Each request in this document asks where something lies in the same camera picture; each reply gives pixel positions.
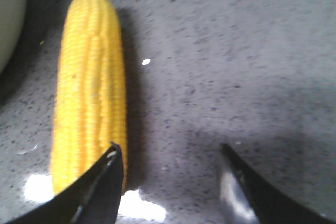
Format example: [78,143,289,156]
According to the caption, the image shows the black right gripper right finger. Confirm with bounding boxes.
[219,144,333,223]

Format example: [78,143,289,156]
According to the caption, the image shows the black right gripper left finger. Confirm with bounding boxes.
[10,142,123,224]

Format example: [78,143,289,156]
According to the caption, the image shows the yellow corn cob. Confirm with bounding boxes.
[50,0,128,195]

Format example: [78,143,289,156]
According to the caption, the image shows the pale green electric pot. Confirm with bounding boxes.
[1,0,27,71]

